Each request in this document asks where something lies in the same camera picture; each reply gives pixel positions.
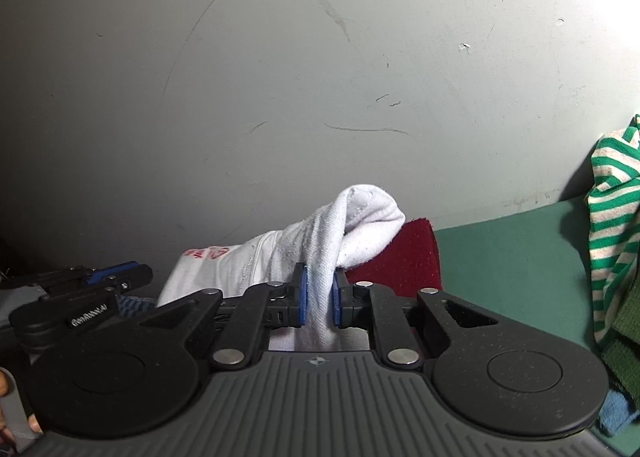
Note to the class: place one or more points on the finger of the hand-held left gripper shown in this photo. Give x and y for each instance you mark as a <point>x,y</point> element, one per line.
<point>112,271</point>
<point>132,279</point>

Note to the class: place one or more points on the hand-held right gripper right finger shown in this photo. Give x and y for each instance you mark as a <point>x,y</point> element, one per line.
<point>337,299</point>

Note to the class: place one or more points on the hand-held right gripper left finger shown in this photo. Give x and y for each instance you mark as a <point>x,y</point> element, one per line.
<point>300,294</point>

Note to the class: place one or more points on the white shirt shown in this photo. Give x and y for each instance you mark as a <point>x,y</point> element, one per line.
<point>320,237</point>

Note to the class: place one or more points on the person's left hand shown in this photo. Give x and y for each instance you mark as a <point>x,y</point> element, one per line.
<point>35,424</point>

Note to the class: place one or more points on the maroon sweater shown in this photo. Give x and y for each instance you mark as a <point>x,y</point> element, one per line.
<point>410,257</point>

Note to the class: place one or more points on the green blanket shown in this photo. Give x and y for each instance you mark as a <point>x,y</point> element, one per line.
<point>510,257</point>

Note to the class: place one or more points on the green cream thin-striped garment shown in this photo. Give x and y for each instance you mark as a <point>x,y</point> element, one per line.
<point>615,197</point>

